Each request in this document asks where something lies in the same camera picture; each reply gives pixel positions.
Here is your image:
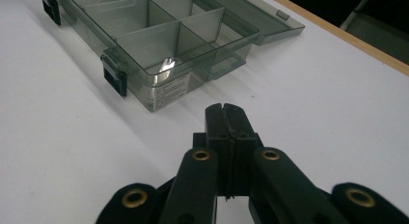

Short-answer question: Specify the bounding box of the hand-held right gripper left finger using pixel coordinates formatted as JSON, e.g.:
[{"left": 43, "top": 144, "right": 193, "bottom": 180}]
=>
[{"left": 192, "top": 103, "right": 233, "bottom": 199}]

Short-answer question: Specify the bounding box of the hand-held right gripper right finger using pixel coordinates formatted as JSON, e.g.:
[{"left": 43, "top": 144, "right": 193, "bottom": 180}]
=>
[{"left": 223, "top": 102, "right": 264, "bottom": 199}]

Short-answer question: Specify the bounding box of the translucent grey compartment storage box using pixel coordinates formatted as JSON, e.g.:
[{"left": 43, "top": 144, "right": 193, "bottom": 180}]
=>
[{"left": 40, "top": 0, "right": 306, "bottom": 113}]

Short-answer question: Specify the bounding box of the grey metal stand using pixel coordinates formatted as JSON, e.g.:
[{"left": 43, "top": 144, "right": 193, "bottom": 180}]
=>
[{"left": 340, "top": 0, "right": 409, "bottom": 66}]

